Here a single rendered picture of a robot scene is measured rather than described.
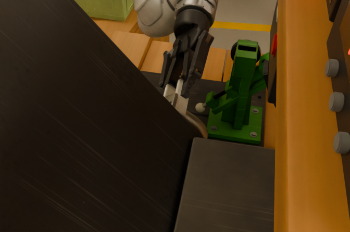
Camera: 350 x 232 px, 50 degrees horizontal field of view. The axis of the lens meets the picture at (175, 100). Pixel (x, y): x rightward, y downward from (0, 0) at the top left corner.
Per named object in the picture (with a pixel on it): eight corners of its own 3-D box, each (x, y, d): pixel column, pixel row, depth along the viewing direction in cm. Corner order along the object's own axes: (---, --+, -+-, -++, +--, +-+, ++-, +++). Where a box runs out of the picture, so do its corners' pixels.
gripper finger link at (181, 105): (188, 87, 74) (191, 86, 73) (182, 118, 70) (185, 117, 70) (177, 79, 72) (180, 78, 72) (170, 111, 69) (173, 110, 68)
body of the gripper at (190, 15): (167, 18, 83) (159, 52, 79) (195, 1, 77) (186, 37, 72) (191, 36, 87) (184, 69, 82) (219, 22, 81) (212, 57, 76)
